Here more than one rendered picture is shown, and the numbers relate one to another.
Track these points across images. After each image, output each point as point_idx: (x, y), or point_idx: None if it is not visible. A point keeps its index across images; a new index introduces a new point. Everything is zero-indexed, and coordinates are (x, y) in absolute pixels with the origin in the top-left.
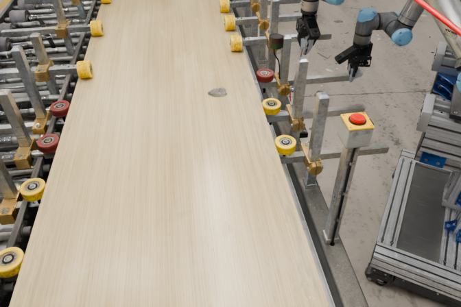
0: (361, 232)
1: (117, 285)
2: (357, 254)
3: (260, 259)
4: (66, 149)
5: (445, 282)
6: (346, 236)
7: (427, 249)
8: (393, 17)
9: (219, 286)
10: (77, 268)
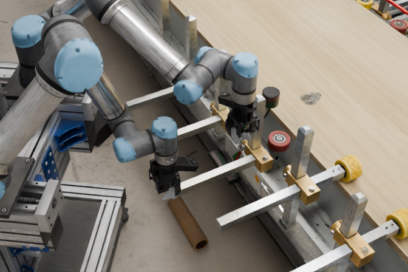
0: (131, 266)
1: None
2: (135, 239)
3: None
4: (377, 23)
5: (62, 181)
6: (148, 257)
7: (70, 211)
8: (127, 126)
9: None
10: None
